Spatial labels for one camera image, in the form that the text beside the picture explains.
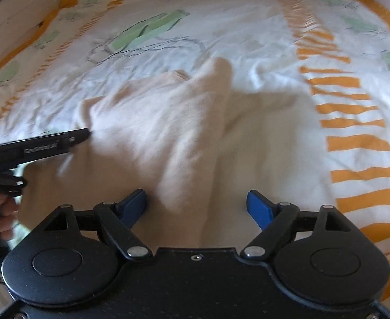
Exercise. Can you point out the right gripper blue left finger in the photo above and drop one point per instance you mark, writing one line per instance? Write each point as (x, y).
(115, 222)

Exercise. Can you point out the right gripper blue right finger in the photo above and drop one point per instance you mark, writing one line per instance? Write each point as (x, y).
(277, 224)

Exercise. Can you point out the cream knit sweater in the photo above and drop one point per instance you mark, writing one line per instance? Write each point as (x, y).
(197, 144)

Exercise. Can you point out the person's left hand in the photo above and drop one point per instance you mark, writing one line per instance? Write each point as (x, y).
(8, 216)

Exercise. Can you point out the white duvet orange green print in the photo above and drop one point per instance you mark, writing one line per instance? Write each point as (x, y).
(335, 52)

